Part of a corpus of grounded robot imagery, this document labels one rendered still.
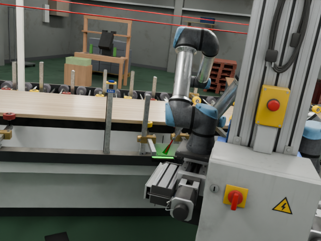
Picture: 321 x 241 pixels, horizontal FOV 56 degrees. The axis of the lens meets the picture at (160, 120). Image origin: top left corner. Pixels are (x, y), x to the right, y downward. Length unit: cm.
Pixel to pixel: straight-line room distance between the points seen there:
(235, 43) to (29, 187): 1023
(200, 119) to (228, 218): 58
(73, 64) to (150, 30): 537
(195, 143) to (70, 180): 137
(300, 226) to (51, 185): 201
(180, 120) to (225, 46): 1057
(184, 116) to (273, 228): 67
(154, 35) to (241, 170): 1160
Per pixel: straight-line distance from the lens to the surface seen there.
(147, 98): 215
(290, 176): 101
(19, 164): 239
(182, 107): 149
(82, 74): 771
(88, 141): 246
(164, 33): 1235
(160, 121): 243
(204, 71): 183
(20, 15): 313
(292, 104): 115
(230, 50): 1198
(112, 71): 946
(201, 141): 152
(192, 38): 163
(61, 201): 272
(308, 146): 154
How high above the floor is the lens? 161
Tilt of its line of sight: 17 degrees down
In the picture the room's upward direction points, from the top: 7 degrees clockwise
